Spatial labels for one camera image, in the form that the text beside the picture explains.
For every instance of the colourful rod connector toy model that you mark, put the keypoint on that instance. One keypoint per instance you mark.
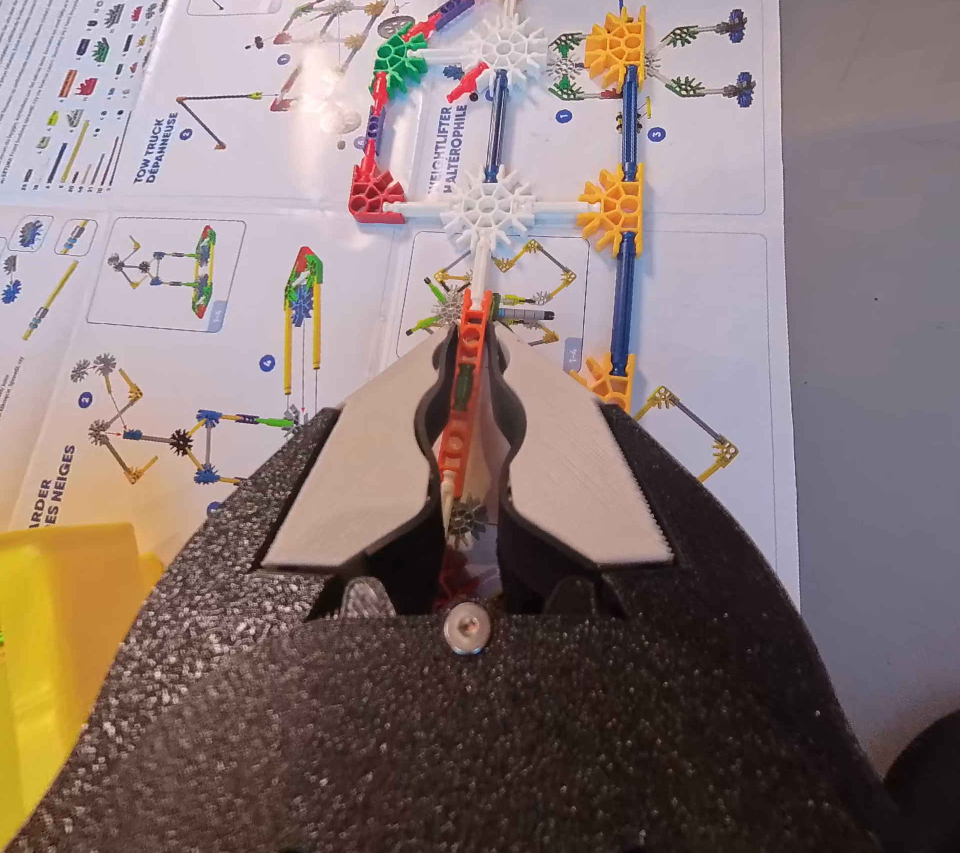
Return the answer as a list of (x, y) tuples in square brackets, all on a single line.
[(491, 208)]

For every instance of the toy building instruction sheet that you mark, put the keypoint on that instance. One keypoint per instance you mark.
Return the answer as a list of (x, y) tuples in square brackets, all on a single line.
[(225, 298)]

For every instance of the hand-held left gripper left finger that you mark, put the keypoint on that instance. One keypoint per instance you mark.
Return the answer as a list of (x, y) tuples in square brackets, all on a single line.
[(353, 493)]

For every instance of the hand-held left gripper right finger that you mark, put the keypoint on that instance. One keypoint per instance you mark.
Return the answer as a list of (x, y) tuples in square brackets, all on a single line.
[(593, 493)]

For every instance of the black textured pad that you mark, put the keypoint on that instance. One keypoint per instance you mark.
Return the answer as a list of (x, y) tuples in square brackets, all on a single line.
[(930, 778)]

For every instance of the yellow plastic bin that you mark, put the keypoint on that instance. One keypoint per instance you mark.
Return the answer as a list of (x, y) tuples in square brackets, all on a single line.
[(53, 658)]

